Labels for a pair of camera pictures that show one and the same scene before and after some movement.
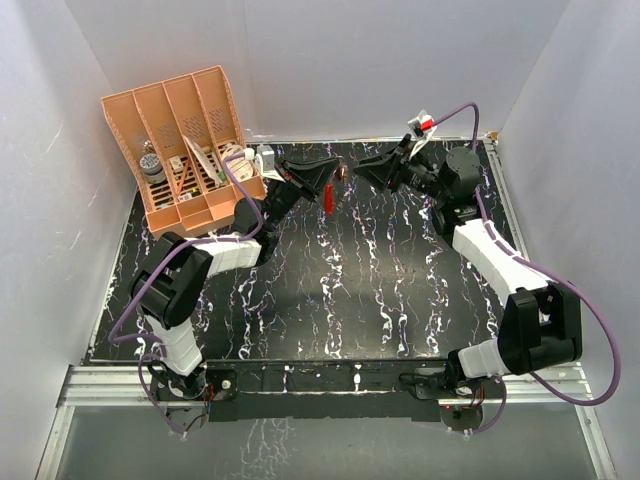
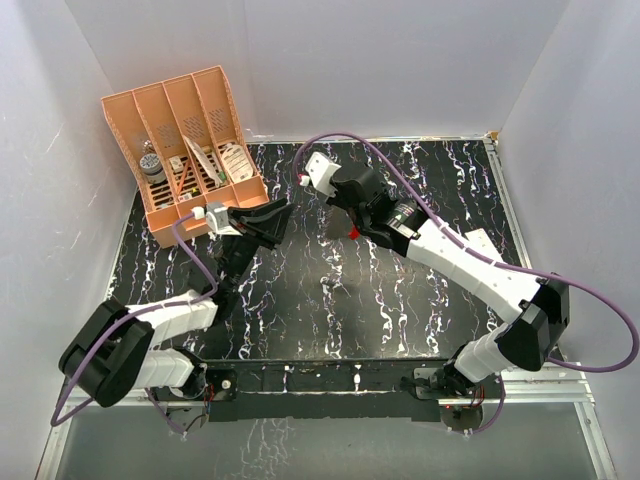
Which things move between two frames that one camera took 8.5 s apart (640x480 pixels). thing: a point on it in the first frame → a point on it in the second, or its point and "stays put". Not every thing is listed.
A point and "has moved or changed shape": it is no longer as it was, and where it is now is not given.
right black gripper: [383, 168] → [337, 201]
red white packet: [341, 173] has moved or changed shape
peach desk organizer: [185, 147] stays put
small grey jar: [151, 165] stays put
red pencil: [183, 178] stays put
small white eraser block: [176, 164] stays put
